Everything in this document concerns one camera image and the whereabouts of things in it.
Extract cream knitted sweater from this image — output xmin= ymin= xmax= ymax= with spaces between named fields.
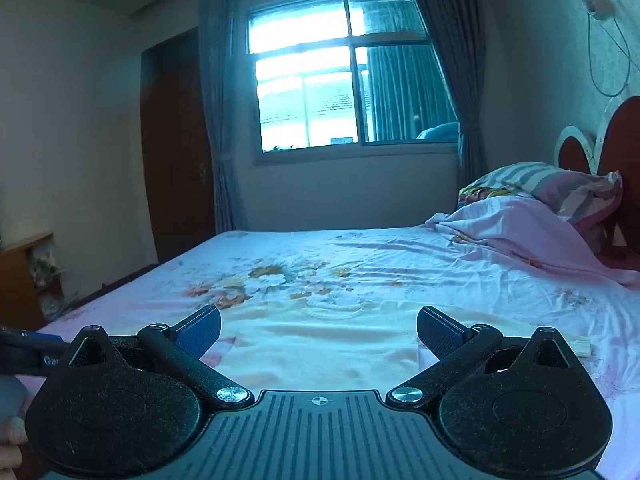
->
xmin=220 ymin=299 xmax=592 ymax=397

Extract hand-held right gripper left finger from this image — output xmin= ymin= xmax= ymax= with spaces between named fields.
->
xmin=67 ymin=305 xmax=256 ymax=408

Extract red and white headboard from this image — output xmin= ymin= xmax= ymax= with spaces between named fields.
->
xmin=555 ymin=95 xmax=640 ymax=261

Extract wooden nightstand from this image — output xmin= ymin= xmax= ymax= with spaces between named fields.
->
xmin=0 ymin=232 xmax=67 ymax=332

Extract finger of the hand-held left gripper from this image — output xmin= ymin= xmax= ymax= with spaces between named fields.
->
xmin=0 ymin=327 xmax=71 ymax=376

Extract floral bed sheet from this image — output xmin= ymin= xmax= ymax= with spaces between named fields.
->
xmin=37 ymin=225 xmax=640 ymax=480

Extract pink blanket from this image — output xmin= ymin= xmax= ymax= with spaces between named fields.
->
xmin=425 ymin=195 xmax=640 ymax=291

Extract hanging wall cable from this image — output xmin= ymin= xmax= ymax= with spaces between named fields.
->
xmin=585 ymin=0 xmax=640 ymax=99

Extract striped floral pillow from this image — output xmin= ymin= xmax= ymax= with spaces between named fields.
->
xmin=457 ymin=161 xmax=623 ymax=233

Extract sliding glass window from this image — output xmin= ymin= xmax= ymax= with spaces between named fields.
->
xmin=246 ymin=0 xmax=461 ymax=157

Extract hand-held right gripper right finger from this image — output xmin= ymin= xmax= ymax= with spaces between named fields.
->
xmin=385 ymin=305 xmax=583 ymax=406

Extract grey curtain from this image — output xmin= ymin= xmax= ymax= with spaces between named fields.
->
xmin=197 ymin=0 xmax=252 ymax=236
xmin=400 ymin=0 xmax=489 ymax=188

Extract blue cloth outside window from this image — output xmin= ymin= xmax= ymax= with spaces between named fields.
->
xmin=416 ymin=121 xmax=460 ymax=141

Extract brown wooden wardrobe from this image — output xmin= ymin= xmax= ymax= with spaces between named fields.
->
xmin=140 ymin=27 xmax=219 ymax=264

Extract wall socket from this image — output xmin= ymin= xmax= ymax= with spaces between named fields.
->
xmin=582 ymin=0 xmax=614 ymax=22

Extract person's left hand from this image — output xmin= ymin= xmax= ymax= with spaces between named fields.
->
xmin=0 ymin=416 xmax=29 ymax=467

